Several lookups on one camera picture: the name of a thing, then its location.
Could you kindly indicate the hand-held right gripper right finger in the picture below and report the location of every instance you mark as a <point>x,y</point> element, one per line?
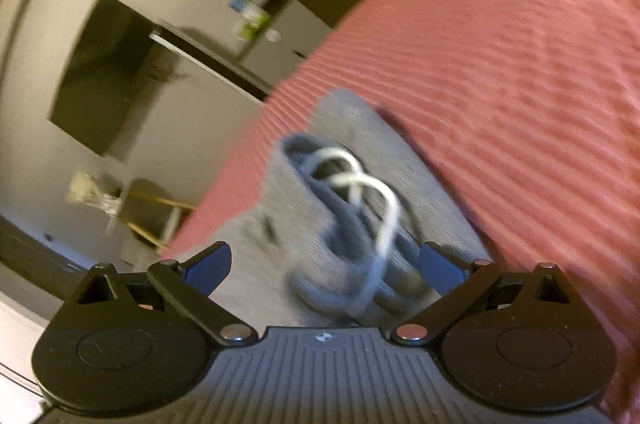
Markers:
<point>442,268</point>

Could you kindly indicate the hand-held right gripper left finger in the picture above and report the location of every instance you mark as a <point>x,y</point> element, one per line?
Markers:
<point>209,265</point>

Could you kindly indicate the gold tiered side shelf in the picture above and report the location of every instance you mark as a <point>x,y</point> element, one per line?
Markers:
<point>155,219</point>

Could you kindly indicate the white ornament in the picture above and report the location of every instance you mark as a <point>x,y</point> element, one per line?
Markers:
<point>92,194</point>

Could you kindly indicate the pink ribbed blanket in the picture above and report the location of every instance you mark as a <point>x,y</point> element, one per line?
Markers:
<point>500,78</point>

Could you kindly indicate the black television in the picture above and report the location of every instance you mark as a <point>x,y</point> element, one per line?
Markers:
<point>107,73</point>

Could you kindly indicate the green and white box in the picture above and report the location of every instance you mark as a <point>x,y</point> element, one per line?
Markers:
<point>255,26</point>

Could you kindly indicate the grey dresser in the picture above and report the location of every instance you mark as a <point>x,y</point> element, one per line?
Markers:
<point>280,28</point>

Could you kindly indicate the blue and white box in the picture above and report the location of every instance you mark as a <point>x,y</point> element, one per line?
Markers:
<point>244,3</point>

